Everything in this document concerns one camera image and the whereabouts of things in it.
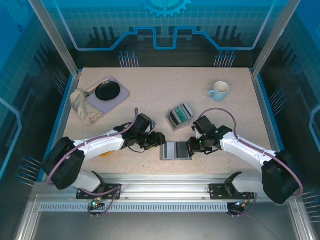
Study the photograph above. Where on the wooden stick utensil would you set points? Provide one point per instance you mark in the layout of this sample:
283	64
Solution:
98	84

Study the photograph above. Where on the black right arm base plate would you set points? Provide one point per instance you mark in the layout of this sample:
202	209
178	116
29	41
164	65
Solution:
217	192

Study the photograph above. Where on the small LED circuit board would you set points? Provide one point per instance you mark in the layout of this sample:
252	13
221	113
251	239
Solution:
96	203
240	204

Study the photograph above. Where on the aluminium frame post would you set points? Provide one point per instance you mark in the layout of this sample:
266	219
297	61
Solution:
61	42
271	42

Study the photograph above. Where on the beige cloth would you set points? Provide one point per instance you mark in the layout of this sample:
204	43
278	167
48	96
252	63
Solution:
85	110

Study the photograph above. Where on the grey card holder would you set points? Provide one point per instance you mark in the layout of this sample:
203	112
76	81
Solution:
161	155

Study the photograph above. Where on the aluminium frame rail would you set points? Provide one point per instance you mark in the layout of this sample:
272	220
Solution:
162	187

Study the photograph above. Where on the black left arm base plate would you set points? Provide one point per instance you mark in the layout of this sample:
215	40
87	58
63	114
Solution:
85	193

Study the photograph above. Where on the metal lower shelf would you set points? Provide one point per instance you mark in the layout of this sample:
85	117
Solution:
162	227

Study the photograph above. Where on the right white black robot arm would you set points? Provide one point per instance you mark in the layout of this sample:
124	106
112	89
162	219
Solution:
242	150

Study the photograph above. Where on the lavender tray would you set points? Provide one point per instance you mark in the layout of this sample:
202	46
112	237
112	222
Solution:
120	98

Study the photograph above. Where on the light blue mug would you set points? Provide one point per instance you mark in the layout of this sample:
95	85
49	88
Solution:
220	96

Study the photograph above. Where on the black credit card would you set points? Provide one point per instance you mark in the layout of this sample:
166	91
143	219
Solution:
181	150
174	118

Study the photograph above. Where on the black plate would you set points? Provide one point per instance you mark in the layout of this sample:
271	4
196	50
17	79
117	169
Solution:
107	91

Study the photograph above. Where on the blue table edge strip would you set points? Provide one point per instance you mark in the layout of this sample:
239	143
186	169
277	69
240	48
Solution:
271	112
61	112

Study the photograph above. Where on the yellow bowl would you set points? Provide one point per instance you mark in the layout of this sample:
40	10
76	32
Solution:
105	154

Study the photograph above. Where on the teal credit card grey back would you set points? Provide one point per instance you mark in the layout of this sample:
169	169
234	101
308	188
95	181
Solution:
171	150

